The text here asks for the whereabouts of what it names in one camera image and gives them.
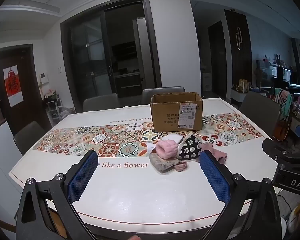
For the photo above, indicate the white intercom panel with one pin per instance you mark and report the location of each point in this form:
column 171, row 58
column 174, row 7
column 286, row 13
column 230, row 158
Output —
column 44, row 78

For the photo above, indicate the white shoe rack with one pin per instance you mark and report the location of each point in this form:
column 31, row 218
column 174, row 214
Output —
column 53, row 108

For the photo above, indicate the gold loop wall ornament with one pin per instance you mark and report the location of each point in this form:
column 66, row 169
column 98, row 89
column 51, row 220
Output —
column 238, row 37

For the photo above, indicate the brown cardboard box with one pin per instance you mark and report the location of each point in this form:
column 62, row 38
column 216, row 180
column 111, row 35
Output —
column 165, row 117

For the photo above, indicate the grey dining chair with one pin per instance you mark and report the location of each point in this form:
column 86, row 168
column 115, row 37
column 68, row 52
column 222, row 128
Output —
column 101, row 103
column 30, row 137
column 260, row 115
column 162, row 93

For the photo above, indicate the dark hallway door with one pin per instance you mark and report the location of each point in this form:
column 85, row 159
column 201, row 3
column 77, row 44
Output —
column 216, row 60

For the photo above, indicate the colourful hanging clothes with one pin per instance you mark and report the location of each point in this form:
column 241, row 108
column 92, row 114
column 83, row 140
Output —
column 283, row 102

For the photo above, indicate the flower tile printed tablecloth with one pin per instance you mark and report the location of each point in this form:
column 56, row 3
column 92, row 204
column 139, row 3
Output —
column 140, row 192

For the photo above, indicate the red and white door poster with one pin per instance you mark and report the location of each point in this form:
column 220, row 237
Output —
column 13, row 85

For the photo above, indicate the yellow paper bag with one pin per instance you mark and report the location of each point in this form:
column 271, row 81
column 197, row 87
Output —
column 243, row 85

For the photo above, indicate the dark wooden door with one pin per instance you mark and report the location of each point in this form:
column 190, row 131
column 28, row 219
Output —
column 27, row 85

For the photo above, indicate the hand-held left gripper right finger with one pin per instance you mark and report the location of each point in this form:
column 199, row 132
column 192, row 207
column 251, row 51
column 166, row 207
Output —
column 215, row 177

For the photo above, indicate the black framed sliding glass door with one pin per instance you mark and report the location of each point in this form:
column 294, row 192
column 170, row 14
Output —
column 95, row 62

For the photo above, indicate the black piano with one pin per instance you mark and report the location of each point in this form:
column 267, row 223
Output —
column 291, row 80

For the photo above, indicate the white sideboard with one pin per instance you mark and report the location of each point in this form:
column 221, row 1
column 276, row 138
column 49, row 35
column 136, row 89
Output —
column 240, row 98

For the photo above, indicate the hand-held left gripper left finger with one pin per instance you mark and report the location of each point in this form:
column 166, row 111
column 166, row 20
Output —
column 82, row 177

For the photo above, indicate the orange bag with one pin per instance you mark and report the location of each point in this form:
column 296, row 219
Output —
column 282, row 131

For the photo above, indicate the white folded cloth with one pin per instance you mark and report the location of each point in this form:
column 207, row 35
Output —
column 173, row 138

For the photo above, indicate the grey beige sock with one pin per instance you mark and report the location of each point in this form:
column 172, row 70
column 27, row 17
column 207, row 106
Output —
column 162, row 163

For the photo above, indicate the small pink sock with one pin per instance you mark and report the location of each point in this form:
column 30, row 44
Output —
column 181, row 167

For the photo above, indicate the silver refrigerator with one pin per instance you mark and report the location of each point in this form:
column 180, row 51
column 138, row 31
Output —
column 142, row 55

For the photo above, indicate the dark slatted wall panel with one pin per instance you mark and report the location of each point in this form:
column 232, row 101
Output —
column 240, row 67

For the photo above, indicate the pink fluffy cloth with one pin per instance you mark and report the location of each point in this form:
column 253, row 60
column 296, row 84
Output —
column 166, row 148

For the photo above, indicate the glass display cabinet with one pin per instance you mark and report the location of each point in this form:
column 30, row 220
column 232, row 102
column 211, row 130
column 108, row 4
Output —
column 267, row 72

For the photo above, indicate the dusty pink cloth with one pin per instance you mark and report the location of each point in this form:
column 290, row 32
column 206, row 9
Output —
column 218, row 153

